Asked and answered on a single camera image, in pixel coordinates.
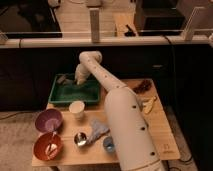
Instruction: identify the dark grape bunch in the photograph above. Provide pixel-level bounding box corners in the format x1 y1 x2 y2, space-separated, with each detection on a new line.
133 79 152 94

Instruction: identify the blue cup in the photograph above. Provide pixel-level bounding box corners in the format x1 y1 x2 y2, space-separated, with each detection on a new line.
103 136 115 153

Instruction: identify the green plastic tray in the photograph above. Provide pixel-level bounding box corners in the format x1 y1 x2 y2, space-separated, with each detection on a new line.
48 73 101 106

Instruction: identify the white post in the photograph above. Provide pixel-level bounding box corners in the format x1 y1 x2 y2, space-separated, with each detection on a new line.
182 6 205 41
89 8 100 43

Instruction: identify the wooden table board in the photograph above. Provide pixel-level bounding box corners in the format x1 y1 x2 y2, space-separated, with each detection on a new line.
32 87 180 166

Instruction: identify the small metal cup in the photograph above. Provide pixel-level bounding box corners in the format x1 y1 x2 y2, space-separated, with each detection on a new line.
74 132 87 147

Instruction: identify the white post left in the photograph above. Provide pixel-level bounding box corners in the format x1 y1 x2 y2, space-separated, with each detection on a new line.
89 8 100 43

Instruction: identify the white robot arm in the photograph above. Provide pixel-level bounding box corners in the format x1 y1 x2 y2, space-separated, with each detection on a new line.
75 51 166 171

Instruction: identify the white paper cup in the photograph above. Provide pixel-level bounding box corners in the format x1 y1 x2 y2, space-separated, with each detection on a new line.
69 101 85 120

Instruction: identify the black object on floor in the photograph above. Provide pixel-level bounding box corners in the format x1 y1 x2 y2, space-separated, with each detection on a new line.
124 25 136 37

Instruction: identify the white horizontal rail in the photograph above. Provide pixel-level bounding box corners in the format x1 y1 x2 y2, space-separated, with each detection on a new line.
0 35 213 49

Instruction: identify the white post right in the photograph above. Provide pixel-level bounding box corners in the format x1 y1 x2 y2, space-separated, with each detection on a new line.
182 6 205 41

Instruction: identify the red bowl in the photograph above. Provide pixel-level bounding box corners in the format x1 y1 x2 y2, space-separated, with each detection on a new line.
33 133 63 161

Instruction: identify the purple bowl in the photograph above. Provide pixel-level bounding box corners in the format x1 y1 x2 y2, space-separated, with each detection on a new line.
35 108 63 133

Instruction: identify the white spoon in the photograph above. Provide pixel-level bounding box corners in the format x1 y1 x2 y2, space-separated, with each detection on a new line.
46 130 58 156

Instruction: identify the black brush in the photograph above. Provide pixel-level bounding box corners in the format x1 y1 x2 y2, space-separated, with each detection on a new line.
57 75 76 85

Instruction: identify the blue grey cloth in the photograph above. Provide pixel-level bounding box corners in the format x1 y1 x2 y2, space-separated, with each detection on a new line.
87 119 109 144

